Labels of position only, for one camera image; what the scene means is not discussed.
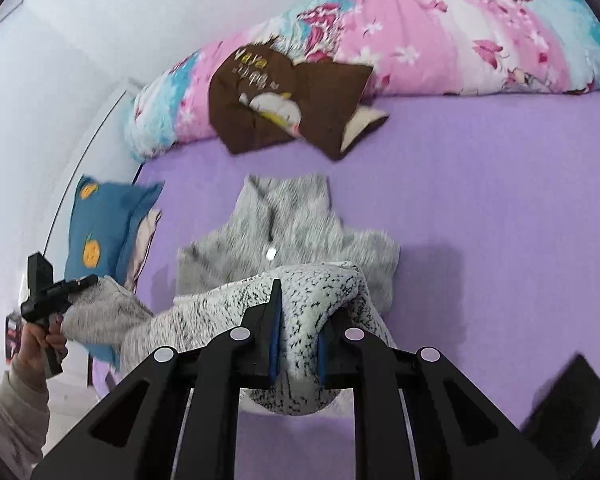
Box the blue lemon print pillow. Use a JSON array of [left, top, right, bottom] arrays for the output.
[[64, 175, 166, 371]]

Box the white headboard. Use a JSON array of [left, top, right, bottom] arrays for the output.
[[45, 77, 141, 281]]

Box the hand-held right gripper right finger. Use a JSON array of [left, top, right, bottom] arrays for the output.
[[317, 310, 563, 480]]

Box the pink blue floral quilt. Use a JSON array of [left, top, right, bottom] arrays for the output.
[[124, 0, 600, 163]]

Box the person's left forearm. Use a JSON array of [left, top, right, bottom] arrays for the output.
[[0, 360, 51, 476]]

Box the brown cartoon pillow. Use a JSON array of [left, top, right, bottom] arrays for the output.
[[208, 37, 390, 162]]

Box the dark red printed box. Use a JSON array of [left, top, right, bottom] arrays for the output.
[[5, 312, 23, 361]]

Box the white plastic storage box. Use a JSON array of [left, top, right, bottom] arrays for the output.
[[45, 355, 101, 441]]

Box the person's left hand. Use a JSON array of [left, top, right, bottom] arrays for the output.
[[15, 317, 68, 386]]

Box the grey fleece jacket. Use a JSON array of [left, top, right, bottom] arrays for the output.
[[60, 174, 401, 417]]

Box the black cloth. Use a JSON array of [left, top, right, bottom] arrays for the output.
[[522, 354, 600, 466]]

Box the purple bed sheet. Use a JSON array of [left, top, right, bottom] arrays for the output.
[[90, 92, 600, 480]]

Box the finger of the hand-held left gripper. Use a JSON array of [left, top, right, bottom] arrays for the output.
[[55, 274, 99, 298]]

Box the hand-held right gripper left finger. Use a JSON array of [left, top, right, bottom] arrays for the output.
[[30, 279, 283, 480]]

